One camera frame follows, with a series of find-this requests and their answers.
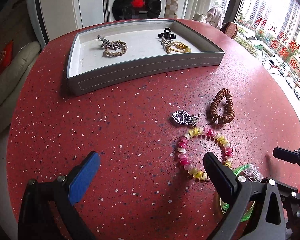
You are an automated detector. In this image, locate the checkered cloth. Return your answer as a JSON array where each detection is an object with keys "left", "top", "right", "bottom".
[{"left": 164, "top": 0, "right": 178, "bottom": 19}]

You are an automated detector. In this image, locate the grey jewelry tray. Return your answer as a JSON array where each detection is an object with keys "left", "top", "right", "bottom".
[{"left": 64, "top": 19, "right": 226, "bottom": 97}]

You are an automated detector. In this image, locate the white cloth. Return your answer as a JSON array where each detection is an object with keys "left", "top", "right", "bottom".
[{"left": 192, "top": 7, "right": 227, "bottom": 29}]

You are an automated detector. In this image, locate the green clear bracelet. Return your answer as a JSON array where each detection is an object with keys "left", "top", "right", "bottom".
[{"left": 216, "top": 164, "right": 264, "bottom": 222}]

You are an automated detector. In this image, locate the pink yellow spiral hair tie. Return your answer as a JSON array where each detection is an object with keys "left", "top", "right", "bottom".
[{"left": 175, "top": 127, "right": 234, "bottom": 181}]

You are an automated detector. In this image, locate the pale green armchair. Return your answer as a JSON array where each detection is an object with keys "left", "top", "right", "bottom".
[{"left": 0, "top": 41, "right": 42, "bottom": 134}]

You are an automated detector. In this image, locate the red embroidered cushion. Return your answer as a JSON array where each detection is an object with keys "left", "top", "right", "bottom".
[{"left": 0, "top": 40, "right": 14, "bottom": 88}]

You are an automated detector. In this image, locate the white washing machine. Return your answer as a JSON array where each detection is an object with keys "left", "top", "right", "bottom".
[{"left": 106, "top": 0, "right": 169, "bottom": 22}]

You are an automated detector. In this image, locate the brown chair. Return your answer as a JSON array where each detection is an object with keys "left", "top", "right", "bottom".
[{"left": 219, "top": 22, "right": 239, "bottom": 40}]

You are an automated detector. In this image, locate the silver rhinestone hair clip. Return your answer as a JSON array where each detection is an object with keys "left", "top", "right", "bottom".
[{"left": 96, "top": 35, "right": 119, "bottom": 48}]

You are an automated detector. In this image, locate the red handled mop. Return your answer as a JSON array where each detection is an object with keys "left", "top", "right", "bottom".
[{"left": 91, "top": 0, "right": 110, "bottom": 23}]

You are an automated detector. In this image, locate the gold hair tie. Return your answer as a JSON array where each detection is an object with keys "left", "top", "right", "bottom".
[{"left": 164, "top": 41, "right": 192, "bottom": 54}]

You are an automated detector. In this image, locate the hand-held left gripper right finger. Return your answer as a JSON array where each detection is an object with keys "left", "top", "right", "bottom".
[{"left": 203, "top": 151, "right": 287, "bottom": 240}]

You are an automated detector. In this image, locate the brown braided hair tie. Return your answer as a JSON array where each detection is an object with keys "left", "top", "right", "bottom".
[{"left": 103, "top": 40, "right": 128, "bottom": 58}]

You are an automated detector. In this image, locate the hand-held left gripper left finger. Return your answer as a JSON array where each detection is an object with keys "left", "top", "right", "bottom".
[{"left": 18, "top": 151, "right": 101, "bottom": 240}]

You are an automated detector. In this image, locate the brown spiral hair tie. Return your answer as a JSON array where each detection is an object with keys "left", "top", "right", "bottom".
[{"left": 209, "top": 88, "right": 235, "bottom": 125}]

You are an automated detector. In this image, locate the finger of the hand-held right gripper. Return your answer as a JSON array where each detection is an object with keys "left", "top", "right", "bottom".
[
  {"left": 261, "top": 177, "right": 300, "bottom": 220},
  {"left": 273, "top": 146, "right": 300, "bottom": 167}
]

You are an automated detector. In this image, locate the silver heart brooch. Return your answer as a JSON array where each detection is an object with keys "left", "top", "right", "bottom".
[{"left": 172, "top": 110, "right": 202, "bottom": 128}]

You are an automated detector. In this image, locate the black claw hair clip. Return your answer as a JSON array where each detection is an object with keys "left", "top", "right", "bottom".
[{"left": 157, "top": 27, "right": 176, "bottom": 40}]

